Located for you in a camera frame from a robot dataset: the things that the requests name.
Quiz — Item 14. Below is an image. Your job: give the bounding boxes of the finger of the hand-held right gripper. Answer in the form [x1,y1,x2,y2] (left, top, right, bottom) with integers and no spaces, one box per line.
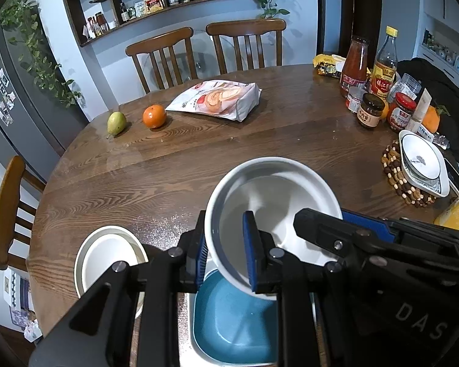
[341,210,459,244]
[293,207,372,265]

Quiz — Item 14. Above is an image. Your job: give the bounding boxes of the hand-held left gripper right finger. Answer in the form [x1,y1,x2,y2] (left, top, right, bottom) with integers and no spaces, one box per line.
[242,210,368,367]

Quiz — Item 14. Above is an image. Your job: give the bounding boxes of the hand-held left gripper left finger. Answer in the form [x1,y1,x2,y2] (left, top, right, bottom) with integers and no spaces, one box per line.
[28,210,208,367]

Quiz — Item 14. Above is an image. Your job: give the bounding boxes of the white straight-sided cup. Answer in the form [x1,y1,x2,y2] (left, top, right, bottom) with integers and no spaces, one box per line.
[204,157,344,296]

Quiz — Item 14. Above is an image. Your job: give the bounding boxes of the plain blue square plate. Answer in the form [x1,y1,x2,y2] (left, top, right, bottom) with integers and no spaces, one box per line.
[193,269,280,365]

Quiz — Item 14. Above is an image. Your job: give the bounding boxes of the blue patterned square plate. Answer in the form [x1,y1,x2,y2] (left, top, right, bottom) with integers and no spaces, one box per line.
[184,291,319,367]

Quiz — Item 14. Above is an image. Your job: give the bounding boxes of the cream ceramic bowl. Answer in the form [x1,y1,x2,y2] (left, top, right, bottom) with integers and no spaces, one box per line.
[74,225,150,320]

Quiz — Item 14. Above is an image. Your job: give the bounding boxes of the wooden bead trivet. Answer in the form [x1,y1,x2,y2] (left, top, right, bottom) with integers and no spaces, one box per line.
[380,139,439,208]

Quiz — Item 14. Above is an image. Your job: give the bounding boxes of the white patterned dish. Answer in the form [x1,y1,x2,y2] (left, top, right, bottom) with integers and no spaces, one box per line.
[399,129,451,198]

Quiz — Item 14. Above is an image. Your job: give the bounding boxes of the yellow box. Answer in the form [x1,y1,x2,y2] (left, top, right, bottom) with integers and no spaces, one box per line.
[434,195,459,235]

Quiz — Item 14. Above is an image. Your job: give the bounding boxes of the black phone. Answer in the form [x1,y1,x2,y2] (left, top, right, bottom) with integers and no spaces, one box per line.
[442,157,459,196]

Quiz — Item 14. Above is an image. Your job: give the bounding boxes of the brown sauce jar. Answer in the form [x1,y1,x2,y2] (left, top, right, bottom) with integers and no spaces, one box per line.
[357,92,386,129]

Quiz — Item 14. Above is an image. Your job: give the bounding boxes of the red chili sauce jar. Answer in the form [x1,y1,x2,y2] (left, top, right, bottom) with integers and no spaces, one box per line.
[387,92,417,131]

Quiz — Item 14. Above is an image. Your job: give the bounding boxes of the orange with green leaf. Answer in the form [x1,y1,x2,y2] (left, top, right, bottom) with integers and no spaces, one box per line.
[422,105,450,134]

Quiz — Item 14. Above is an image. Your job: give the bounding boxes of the small white-label jar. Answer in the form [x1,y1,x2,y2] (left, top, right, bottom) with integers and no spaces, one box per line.
[346,86,368,114]

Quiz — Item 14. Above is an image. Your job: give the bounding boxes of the cream squeeze tube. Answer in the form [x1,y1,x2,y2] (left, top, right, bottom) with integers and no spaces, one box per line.
[405,88,433,134]

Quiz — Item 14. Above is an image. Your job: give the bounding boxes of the clear plastic container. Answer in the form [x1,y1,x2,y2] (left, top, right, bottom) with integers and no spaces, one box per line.
[392,72,422,102]

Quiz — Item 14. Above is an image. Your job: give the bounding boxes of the orange tangerine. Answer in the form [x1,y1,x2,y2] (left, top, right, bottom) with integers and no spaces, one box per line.
[143,104,167,129]

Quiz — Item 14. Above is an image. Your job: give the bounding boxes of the white pink snack bag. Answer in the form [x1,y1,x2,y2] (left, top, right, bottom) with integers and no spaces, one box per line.
[165,80,263,122]

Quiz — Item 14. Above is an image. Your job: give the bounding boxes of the red ketchup bottle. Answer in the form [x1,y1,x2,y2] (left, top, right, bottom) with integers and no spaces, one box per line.
[339,36,371,98]

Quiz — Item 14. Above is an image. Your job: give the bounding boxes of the yellow-capped vinegar bottle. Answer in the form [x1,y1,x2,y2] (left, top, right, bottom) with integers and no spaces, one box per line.
[369,26,399,98]

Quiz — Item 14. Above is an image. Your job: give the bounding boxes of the green pear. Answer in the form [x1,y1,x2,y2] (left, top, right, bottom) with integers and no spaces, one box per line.
[106,111,128,139]

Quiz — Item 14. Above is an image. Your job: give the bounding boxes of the yellow snack packet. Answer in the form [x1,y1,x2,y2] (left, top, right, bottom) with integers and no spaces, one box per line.
[312,54,347,80]

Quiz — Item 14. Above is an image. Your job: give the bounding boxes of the crumpled white tissue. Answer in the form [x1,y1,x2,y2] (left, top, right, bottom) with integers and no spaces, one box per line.
[23,319,43,343]

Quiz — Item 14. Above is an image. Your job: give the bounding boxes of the brown wooden chair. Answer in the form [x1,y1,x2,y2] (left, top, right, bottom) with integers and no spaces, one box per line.
[206,18,287,76]
[0,155,47,272]
[125,27,200,95]

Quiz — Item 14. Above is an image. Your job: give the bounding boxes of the dark wooden door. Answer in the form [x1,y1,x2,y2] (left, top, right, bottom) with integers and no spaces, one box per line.
[317,0,387,56]

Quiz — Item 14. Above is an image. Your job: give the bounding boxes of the grey refrigerator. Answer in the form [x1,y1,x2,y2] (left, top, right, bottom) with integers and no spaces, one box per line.
[0,19,89,184]

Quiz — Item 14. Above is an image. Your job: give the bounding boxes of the bushy green vine plant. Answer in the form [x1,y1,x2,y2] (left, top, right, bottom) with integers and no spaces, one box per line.
[0,0,84,108]

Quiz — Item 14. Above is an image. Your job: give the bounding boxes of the white wall cabinet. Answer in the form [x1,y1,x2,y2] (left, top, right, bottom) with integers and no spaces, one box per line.
[413,0,459,97]

